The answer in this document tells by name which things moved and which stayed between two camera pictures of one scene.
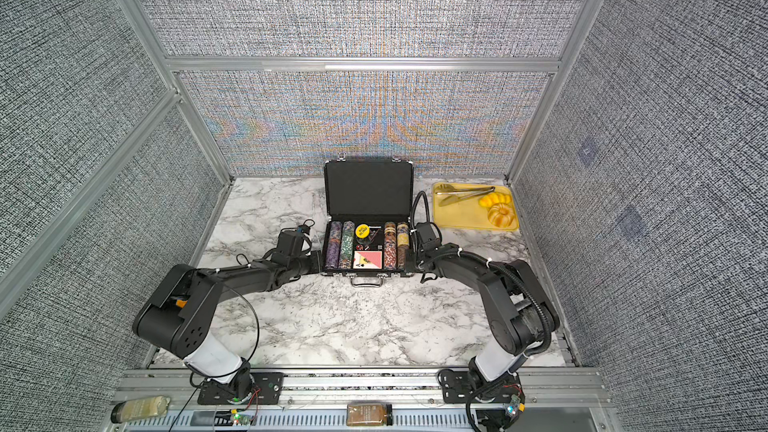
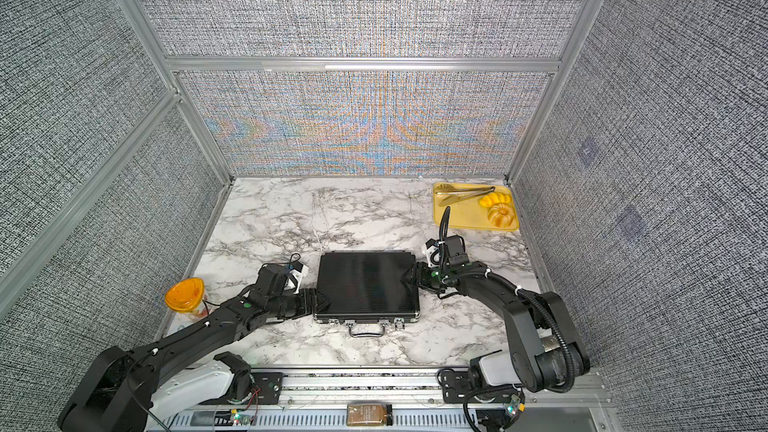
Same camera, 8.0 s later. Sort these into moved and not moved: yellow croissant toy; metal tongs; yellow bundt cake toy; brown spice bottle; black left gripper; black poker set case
Moved: black left gripper; black poker set case
Not moved: yellow bundt cake toy; metal tongs; yellow croissant toy; brown spice bottle
